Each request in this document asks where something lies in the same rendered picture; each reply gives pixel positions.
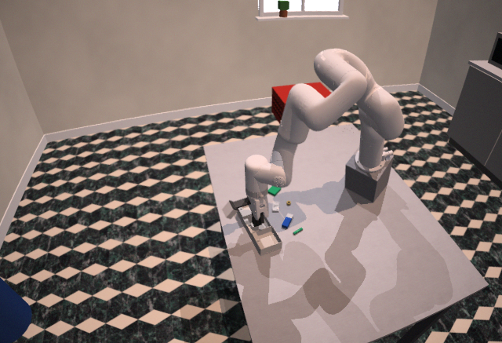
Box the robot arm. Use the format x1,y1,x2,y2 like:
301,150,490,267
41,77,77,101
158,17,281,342
245,49,405,199

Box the blue and white eraser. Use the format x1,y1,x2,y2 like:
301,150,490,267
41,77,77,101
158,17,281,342
282,213,293,228

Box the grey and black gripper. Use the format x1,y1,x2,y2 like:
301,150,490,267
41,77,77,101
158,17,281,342
246,194,269,227

